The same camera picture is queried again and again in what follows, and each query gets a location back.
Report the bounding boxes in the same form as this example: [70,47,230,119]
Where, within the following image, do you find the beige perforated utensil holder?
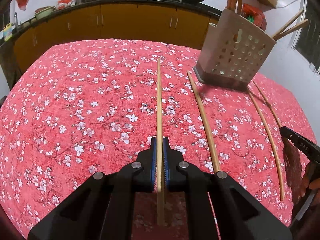
[194,9,276,91]

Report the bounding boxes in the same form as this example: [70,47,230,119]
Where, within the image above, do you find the right barred window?
[294,0,320,74]

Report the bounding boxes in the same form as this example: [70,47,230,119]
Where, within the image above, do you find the red floral tablecloth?
[1,39,315,236]

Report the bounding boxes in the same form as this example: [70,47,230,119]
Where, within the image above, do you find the right hand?
[298,162,319,203]

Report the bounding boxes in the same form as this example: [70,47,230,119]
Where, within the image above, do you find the red bags and containers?
[241,3,267,31]

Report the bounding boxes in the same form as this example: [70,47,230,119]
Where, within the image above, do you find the green basin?
[35,7,54,20]

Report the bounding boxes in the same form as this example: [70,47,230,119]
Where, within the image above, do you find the black countertop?
[1,0,222,48]

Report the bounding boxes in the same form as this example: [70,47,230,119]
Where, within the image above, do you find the lower wooden kitchen cabinets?
[14,3,218,72]

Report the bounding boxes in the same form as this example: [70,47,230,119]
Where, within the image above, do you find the yellow detergent bottle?
[3,23,13,41]

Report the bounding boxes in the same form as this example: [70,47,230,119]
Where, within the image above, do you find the red and white plastic bag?
[55,0,75,10]

